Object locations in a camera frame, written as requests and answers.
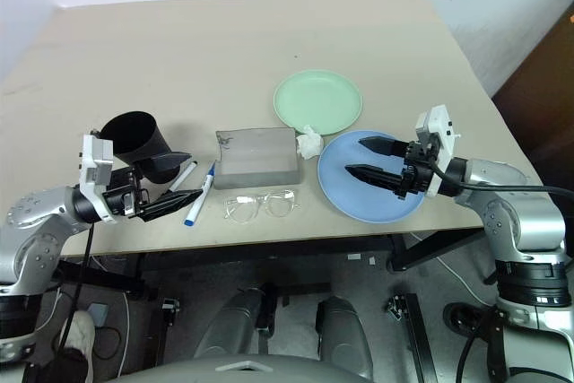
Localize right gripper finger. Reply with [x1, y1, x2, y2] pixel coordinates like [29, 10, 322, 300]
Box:
[344, 164, 404, 198]
[358, 135, 408, 159]

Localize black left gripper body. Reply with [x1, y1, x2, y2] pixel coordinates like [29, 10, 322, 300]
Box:
[101, 166, 152, 222]

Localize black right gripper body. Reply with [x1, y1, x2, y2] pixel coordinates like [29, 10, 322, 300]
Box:
[397, 140, 443, 200]

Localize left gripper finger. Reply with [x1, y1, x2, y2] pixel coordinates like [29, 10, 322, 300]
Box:
[150, 152, 193, 173]
[139, 188, 204, 222]

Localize white marker with black cap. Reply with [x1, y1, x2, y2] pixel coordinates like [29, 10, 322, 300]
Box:
[167, 161, 199, 195]

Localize blue plate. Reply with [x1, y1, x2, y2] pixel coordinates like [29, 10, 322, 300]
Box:
[317, 129, 425, 224]

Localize clear frame glasses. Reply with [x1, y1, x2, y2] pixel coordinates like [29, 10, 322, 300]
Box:
[223, 189, 301, 224]

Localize white tissue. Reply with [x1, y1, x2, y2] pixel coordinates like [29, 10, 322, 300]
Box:
[294, 125, 325, 161]

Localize grey glasses case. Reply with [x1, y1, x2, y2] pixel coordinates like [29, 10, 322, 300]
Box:
[213, 126, 303, 190]

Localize white marker with blue cap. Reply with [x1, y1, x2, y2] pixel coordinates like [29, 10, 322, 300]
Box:
[182, 161, 218, 227]

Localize black plastic cup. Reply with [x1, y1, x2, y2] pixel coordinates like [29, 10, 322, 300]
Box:
[99, 110, 183, 186]

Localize green plate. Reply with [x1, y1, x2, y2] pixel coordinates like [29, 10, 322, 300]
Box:
[273, 68, 363, 137]

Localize black floor stand bar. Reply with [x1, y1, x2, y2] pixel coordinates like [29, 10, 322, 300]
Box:
[147, 297, 180, 369]
[387, 292, 439, 383]

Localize dark grey rounded shape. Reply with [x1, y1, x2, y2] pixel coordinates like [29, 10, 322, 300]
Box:
[316, 295, 374, 379]
[195, 286, 265, 360]

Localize white fluffy shoe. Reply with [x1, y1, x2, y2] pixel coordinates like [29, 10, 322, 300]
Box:
[60, 309, 96, 383]

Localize brown wooden cabinet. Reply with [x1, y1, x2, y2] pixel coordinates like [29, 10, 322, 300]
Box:
[491, 1, 574, 187]

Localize grey robot torso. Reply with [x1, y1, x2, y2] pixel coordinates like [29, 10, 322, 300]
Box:
[107, 353, 373, 383]

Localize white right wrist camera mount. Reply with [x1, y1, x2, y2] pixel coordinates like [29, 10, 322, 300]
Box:
[414, 104, 462, 198]

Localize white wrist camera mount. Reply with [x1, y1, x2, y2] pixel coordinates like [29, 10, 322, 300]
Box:
[79, 130, 117, 223]
[414, 104, 462, 198]

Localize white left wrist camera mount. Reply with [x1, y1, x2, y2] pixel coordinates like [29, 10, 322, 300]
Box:
[79, 130, 117, 223]

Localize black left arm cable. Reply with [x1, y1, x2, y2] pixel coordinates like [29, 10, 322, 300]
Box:
[57, 220, 96, 351]

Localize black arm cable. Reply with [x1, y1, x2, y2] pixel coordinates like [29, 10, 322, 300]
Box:
[425, 144, 574, 200]
[57, 220, 96, 351]

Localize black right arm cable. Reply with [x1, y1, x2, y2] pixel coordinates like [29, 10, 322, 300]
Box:
[425, 144, 574, 200]

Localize black table frame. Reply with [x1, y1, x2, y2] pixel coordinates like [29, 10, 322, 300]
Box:
[57, 221, 488, 297]

